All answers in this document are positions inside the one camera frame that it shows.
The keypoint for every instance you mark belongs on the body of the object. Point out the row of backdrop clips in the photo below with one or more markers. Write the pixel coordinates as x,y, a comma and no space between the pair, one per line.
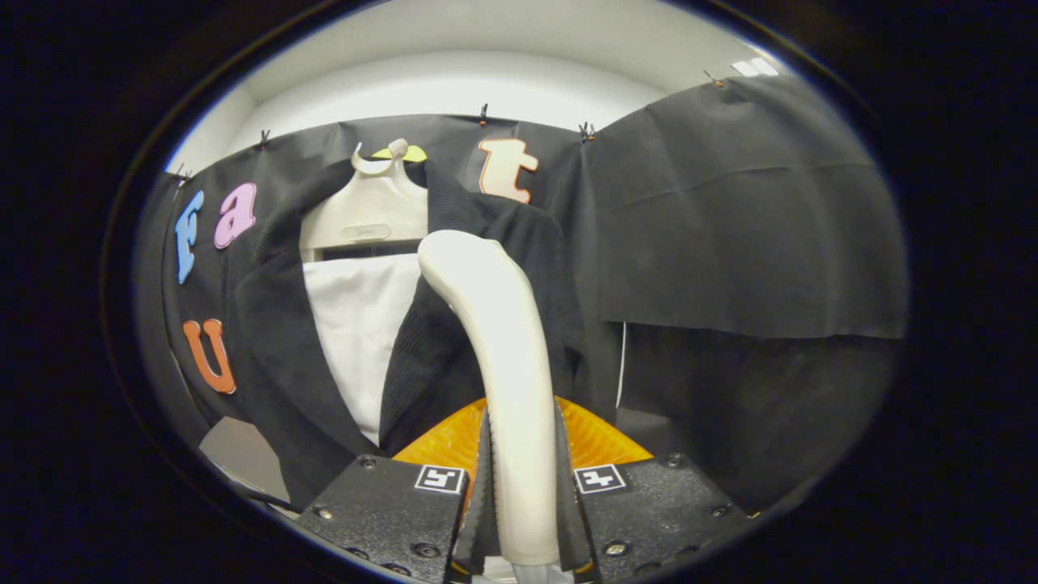
484,114

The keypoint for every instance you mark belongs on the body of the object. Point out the black backdrop cloth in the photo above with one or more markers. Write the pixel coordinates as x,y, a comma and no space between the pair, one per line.
730,227

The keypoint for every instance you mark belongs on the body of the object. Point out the small ceiling light panel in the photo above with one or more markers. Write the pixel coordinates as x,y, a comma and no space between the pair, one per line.
754,67

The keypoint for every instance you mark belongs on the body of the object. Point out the grey cabinet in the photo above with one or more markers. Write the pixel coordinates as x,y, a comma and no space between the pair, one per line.
243,454

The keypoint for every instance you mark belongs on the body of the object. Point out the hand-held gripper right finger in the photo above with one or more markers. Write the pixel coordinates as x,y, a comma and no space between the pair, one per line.
568,527

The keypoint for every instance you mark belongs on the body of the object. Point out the cream clothes hanger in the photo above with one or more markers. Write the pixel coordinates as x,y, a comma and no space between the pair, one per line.
365,211

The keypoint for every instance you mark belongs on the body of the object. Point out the cream garment steamer head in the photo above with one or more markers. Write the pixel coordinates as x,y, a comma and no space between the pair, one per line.
511,365

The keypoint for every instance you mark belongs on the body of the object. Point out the black blazer jacket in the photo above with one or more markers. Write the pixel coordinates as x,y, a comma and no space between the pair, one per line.
276,365

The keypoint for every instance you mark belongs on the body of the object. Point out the white steamer board pad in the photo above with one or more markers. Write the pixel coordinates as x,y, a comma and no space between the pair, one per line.
357,324

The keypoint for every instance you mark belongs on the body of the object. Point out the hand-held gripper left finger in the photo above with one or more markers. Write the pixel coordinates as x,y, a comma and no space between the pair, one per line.
480,527

